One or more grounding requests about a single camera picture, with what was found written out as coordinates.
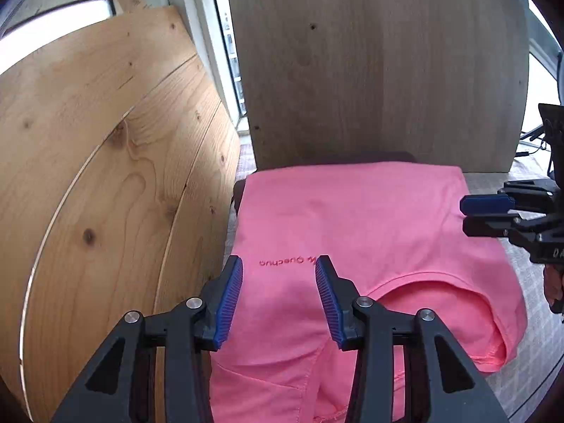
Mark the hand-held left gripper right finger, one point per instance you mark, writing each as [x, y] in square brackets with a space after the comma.
[328, 304]

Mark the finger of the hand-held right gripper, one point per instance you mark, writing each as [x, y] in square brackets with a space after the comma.
[489, 227]
[484, 204]

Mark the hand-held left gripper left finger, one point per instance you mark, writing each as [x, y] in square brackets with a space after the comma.
[229, 304]

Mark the pink t-shirt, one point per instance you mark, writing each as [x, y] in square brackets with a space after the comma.
[352, 211]

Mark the person's right hand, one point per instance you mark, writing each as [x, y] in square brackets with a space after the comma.
[553, 286]

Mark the black tripod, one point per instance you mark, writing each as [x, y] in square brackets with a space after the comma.
[533, 135]

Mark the folded brown garment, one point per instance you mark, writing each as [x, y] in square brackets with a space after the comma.
[238, 196]

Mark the pink plaid cloth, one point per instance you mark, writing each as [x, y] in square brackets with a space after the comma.
[528, 352]

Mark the pine plank board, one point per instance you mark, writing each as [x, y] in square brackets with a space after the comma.
[110, 185]

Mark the oak laminate board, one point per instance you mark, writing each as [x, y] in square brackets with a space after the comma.
[374, 75]

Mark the white window frame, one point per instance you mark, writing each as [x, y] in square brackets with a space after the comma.
[202, 31]

